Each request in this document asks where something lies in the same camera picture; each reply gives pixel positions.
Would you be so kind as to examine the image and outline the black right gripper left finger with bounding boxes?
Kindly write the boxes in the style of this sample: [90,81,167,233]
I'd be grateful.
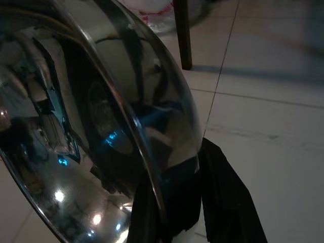
[128,177,201,243]

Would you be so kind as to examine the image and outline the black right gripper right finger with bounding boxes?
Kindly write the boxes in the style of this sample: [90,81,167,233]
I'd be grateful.
[199,138,268,243]

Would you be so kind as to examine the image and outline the shiny steel bowl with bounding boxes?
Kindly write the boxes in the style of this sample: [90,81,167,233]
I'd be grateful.
[0,0,204,243]

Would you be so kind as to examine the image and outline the brown wooden chair leg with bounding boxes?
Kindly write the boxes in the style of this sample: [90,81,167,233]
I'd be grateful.
[174,0,192,71]

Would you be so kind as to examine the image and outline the grey round base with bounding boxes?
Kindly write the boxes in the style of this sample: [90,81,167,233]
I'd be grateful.
[188,0,213,25]

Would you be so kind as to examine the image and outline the white plastic bag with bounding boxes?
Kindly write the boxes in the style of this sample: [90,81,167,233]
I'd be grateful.
[136,0,178,32]

